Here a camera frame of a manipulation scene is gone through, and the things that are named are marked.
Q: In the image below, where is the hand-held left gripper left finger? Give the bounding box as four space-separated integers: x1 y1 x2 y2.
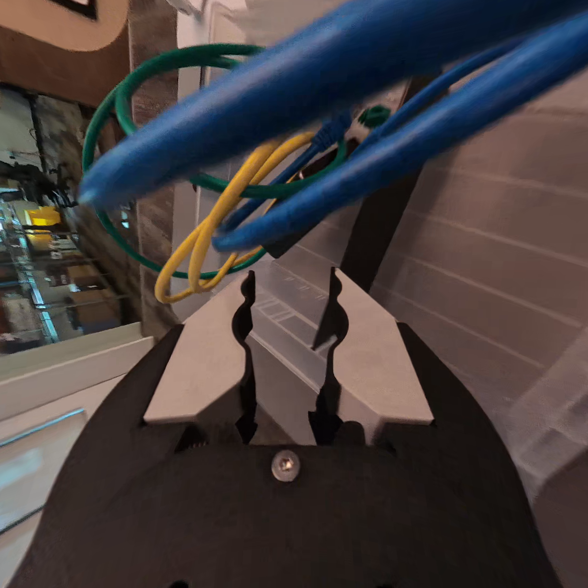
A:
143 270 259 445

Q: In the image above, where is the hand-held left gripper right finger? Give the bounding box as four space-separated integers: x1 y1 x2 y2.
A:
308 267 435 446

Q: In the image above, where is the black network switch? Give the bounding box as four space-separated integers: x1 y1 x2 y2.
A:
264 135 364 259

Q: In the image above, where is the clear plastic box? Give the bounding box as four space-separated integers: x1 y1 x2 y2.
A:
172 0 588 588

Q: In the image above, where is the yellow ethernet cable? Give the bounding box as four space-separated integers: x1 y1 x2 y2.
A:
154 132 318 304

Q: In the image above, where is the green ethernet cable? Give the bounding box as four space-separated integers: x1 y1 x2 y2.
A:
83 43 391 280

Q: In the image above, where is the blue ethernet cable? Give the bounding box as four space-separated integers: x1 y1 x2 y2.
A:
78 0 588 253

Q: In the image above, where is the wooden display board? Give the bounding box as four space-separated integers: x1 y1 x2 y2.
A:
0 0 130 53

